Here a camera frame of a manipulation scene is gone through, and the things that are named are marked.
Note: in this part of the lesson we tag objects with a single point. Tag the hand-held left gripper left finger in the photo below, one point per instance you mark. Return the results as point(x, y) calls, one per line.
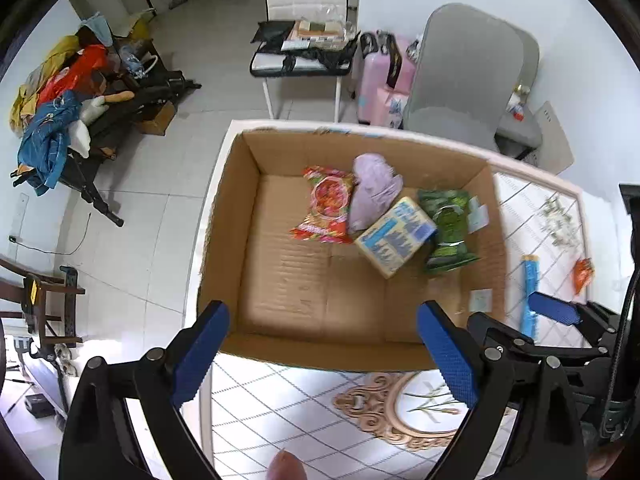
point(200, 355)

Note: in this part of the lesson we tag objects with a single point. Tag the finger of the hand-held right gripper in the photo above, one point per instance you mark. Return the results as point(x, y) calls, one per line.
point(552, 309)
point(500, 332)

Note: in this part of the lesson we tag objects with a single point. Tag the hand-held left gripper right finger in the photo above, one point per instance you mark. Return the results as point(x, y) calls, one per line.
point(450, 355)

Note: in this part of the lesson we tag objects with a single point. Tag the long blue packet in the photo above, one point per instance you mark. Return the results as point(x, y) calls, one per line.
point(529, 275)

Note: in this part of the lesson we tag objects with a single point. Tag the white soft cloth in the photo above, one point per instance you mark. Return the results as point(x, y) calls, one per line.
point(87, 115)

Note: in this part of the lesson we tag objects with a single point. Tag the person's left hand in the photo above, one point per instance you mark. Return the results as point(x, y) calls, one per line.
point(285, 466)

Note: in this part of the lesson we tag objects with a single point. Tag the small orange packet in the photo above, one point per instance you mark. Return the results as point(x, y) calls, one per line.
point(582, 272)

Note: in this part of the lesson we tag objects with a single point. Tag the pile of small wrapped candies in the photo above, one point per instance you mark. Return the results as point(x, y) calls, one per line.
point(560, 225)

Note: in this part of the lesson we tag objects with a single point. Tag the green snack packet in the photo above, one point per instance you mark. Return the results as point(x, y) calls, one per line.
point(450, 232)

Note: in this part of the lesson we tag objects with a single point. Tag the blue yellow tissue pack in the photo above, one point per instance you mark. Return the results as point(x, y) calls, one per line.
point(395, 235)

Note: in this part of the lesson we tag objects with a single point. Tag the black device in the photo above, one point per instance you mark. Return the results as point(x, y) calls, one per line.
point(631, 200)

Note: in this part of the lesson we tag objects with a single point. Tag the small black box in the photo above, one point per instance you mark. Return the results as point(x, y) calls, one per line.
point(39, 405)

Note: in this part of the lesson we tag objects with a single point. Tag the dark wooden chair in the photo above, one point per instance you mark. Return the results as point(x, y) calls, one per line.
point(35, 300)

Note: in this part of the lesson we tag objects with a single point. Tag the purple plastic bag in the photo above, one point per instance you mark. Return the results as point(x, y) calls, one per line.
point(372, 185)

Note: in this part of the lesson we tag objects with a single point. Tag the red snack packet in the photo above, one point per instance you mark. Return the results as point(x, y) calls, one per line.
point(327, 200)

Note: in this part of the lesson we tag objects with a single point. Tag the small red white item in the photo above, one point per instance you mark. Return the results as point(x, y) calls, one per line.
point(517, 109)

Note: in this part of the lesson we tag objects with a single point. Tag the small brown cardboard box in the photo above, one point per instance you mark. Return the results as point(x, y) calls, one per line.
point(157, 119)

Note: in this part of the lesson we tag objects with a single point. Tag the grey office chair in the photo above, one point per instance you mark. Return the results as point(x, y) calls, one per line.
point(460, 75)

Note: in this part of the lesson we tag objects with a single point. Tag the blue jacket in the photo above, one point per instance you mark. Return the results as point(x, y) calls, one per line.
point(45, 145)

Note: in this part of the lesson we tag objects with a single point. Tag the rack with piled clothes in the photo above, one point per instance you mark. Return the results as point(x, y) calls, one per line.
point(150, 92)

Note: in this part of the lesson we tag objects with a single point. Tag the pink suitcase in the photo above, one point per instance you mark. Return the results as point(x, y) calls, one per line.
point(375, 77)

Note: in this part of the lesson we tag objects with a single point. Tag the red plastic bag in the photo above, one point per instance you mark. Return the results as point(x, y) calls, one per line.
point(75, 72)

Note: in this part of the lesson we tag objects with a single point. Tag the yellow cloth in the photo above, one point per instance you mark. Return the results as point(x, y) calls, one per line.
point(35, 85)

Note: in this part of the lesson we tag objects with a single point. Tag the black cloth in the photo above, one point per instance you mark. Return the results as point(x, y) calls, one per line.
point(325, 57)

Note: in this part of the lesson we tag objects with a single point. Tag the black flat bag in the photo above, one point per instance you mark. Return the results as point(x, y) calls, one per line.
point(272, 31)

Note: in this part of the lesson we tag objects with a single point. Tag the light blue cloth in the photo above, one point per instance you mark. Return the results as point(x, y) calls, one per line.
point(97, 27)

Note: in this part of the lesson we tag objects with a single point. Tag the stack of flat boxes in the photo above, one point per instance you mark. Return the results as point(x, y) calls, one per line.
point(312, 29)

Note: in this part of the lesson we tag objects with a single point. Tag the clear plastic bag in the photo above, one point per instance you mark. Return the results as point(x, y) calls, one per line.
point(340, 25)

